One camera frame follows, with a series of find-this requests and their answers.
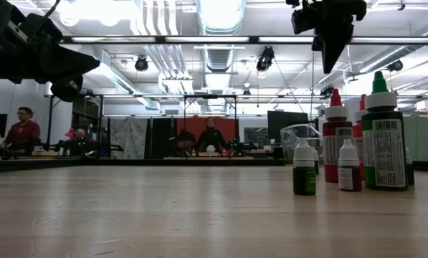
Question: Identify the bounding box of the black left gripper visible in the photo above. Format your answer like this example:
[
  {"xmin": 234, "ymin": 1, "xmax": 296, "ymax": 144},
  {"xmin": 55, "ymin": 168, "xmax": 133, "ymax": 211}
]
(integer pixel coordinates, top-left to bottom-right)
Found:
[{"xmin": 19, "ymin": 42, "xmax": 100, "ymax": 103}]

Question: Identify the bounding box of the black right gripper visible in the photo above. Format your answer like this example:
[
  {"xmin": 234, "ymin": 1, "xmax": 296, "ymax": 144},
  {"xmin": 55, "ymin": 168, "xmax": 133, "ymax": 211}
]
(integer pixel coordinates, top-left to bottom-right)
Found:
[{"xmin": 305, "ymin": 0, "xmax": 368, "ymax": 75}]

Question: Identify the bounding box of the large red coloring bottle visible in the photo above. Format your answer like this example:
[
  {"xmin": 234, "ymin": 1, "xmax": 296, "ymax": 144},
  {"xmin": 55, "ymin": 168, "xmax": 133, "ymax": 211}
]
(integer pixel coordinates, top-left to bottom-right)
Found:
[{"xmin": 322, "ymin": 88, "xmax": 354, "ymax": 183}]

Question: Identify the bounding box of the large red-orange coloring bottle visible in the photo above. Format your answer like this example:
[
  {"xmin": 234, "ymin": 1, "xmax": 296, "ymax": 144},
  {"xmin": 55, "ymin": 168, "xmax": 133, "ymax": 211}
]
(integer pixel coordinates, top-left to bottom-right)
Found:
[{"xmin": 352, "ymin": 93, "xmax": 368, "ymax": 180}]

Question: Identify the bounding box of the large green coloring bottle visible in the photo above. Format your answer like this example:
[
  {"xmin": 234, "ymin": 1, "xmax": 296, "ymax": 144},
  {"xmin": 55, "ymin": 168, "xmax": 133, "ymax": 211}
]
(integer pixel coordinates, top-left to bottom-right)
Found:
[{"xmin": 361, "ymin": 70, "xmax": 409, "ymax": 192}]

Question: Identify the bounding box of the small dark dropper bottle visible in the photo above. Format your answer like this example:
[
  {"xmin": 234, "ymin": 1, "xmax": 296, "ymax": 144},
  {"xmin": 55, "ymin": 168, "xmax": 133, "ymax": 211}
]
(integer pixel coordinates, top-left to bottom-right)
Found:
[{"xmin": 405, "ymin": 147, "xmax": 415, "ymax": 186}]

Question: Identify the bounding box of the black hanging spotlight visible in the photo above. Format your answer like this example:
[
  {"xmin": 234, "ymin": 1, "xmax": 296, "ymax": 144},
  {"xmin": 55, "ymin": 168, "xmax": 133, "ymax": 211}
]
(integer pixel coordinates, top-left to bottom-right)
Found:
[
  {"xmin": 387, "ymin": 59, "xmax": 404, "ymax": 72},
  {"xmin": 134, "ymin": 55, "xmax": 149, "ymax": 72},
  {"xmin": 255, "ymin": 45, "xmax": 275, "ymax": 72}
]

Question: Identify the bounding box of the person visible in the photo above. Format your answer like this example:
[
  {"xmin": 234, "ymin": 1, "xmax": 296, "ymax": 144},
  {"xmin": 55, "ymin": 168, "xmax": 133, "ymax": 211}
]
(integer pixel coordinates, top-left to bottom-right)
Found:
[
  {"xmin": 194, "ymin": 116, "xmax": 229, "ymax": 153},
  {"xmin": 63, "ymin": 128, "xmax": 100, "ymax": 157},
  {"xmin": 1, "ymin": 106, "xmax": 42, "ymax": 155}
]

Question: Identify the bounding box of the black partition panel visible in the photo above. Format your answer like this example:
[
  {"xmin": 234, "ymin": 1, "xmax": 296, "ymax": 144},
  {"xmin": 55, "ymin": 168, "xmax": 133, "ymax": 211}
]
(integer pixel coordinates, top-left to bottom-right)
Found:
[{"xmin": 267, "ymin": 110, "xmax": 310, "ymax": 144}]

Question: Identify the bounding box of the patterned grey curtain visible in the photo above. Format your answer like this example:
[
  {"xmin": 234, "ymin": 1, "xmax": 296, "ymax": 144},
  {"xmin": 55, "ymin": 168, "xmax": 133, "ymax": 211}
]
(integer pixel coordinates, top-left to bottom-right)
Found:
[{"xmin": 109, "ymin": 117, "xmax": 148, "ymax": 160}]

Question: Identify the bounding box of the clear plastic container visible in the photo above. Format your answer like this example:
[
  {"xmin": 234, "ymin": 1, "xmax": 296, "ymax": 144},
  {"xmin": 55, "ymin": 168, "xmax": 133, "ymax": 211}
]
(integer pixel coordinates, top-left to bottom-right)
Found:
[{"xmin": 280, "ymin": 123, "xmax": 325, "ymax": 166}]

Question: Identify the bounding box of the black curtain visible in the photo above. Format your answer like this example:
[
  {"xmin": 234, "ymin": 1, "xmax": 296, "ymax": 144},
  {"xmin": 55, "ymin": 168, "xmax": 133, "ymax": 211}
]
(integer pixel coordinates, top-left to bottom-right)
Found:
[{"xmin": 151, "ymin": 117, "xmax": 178, "ymax": 160}]

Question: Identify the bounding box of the dark sign board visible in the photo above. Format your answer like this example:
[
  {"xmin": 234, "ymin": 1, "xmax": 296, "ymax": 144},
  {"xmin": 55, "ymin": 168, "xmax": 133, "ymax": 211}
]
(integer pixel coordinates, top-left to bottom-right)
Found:
[{"xmin": 244, "ymin": 127, "xmax": 269, "ymax": 146}]

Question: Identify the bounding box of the orange curtain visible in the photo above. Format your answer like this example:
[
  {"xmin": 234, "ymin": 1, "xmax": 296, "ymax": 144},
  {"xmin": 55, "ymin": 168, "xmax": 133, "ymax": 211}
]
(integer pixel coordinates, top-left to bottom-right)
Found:
[{"xmin": 176, "ymin": 116, "xmax": 239, "ymax": 153}]

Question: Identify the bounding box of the pale green partition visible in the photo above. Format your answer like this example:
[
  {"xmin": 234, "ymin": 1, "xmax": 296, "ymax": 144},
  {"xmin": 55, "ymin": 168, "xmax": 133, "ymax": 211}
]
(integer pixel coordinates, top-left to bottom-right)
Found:
[{"xmin": 403, "ymin": 115, "xmax": 428, "ymax": 162}]

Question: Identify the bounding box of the small red dropper bottle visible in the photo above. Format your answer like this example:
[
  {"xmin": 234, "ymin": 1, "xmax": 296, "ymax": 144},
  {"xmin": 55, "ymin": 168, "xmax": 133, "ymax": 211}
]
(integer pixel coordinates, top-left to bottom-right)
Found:
[{"xmin": 338, "ymin": 138, "xmax": 362, "ymax": 193}]

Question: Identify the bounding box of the small green dropper bottle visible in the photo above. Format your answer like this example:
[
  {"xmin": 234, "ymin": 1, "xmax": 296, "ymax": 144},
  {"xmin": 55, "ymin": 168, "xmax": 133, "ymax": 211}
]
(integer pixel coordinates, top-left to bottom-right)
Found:
[{"xmin": 293, "ymin": 138, "xmax": 317, "ymax": 196}]

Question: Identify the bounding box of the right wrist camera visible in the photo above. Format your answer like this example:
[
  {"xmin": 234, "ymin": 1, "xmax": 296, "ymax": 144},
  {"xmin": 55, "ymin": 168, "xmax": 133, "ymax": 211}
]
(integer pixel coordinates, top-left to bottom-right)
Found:
[{"xmin": 287, "ymin": 0, "xmax": 317, "ymax": 36}]

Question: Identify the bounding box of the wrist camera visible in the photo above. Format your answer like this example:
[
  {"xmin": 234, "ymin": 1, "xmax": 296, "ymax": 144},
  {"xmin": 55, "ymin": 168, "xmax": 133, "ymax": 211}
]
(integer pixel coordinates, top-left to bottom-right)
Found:
[
  {"xmin": 287, "ymin": 0, "xmax": 317, "ymax": 36},
  {"xmin": 6, "ymin": 13, "xmax": 64, "ymax": 46}
]

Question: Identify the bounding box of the white rectangular air duct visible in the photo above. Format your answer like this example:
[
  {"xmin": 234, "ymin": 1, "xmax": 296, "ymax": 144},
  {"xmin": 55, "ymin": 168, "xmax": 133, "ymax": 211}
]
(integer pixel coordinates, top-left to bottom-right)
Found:
[{"xmin": 84, "ymin": 49, "xmax": 161, "ymax": 111}]

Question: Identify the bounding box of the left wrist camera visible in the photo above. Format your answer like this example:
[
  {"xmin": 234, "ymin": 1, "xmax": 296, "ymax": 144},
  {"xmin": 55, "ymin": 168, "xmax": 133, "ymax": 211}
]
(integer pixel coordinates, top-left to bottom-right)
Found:
[{"xmin": 6, "ymin": 13, "xmax": 64, "ymax": 46}]

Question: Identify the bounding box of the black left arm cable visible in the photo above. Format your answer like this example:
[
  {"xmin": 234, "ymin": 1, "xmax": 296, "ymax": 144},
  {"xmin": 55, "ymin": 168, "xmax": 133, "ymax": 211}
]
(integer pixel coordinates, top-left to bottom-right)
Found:
[{"xmin": 42, "ymin": 0, "xmax": 61, "ymax": 19}]

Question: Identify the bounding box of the black background rig frame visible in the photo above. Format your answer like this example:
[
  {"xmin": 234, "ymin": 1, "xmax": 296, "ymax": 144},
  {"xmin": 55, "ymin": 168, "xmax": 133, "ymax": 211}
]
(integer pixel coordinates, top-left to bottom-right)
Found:
[
  {"xmin": 183, "ymin": 94, "xmax": 238, "ymax": 158},
  {"xmin": 47, "ymin": 94, "xmax": 105, "ymax": 158}
]

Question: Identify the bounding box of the silver ventilation duct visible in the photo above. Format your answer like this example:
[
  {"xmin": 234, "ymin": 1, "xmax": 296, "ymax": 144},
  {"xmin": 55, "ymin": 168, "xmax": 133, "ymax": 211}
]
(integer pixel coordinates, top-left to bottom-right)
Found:
[{"xmin": 195, "ymin": 0, "xmax": 247, "ymax": 112}]

